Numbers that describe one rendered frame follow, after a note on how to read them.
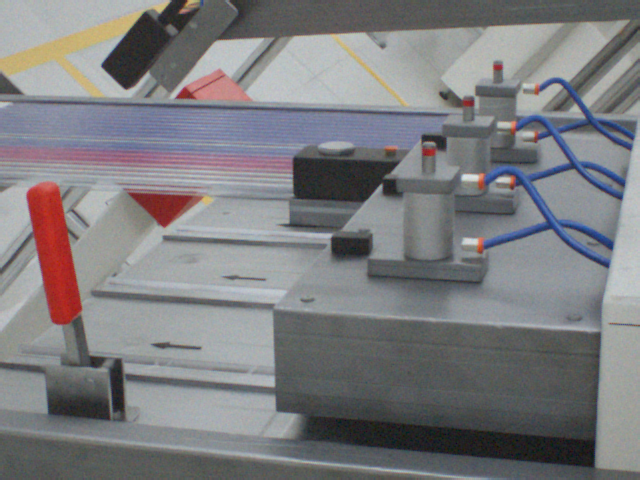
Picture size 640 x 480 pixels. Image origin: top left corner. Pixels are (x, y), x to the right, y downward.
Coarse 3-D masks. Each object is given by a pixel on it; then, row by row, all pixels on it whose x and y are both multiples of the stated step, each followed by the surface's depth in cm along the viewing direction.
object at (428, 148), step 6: (426, 144) 58; (432, 144) 58; (426, 150) 58; (432, 150) 58; (426, 156) 58; (432, 156) 58; (426, 162) 58; (432, 162) 58; (426, 168) 58; (432, 168) 58
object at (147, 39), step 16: (144, 16) 76; (128, 32) 76; (144, 32) 76; (160, 32) 76; (176, 32) 76; (128, 48) 77; (144, 48) 76; (160, 48) 76; (112, 64) 77; (128, 64) 77; (144, 64) 77; (128, 80) 77
